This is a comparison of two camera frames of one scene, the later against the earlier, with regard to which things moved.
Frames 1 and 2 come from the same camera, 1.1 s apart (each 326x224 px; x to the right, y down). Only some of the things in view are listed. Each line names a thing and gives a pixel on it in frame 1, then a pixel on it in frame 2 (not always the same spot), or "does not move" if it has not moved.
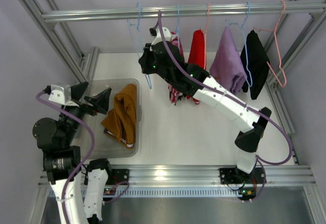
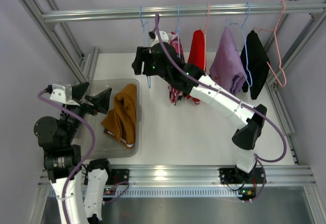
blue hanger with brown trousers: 134,40 to 143,24
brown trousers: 121,120 does not move
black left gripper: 85,104 does not move
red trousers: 196,53 does not move
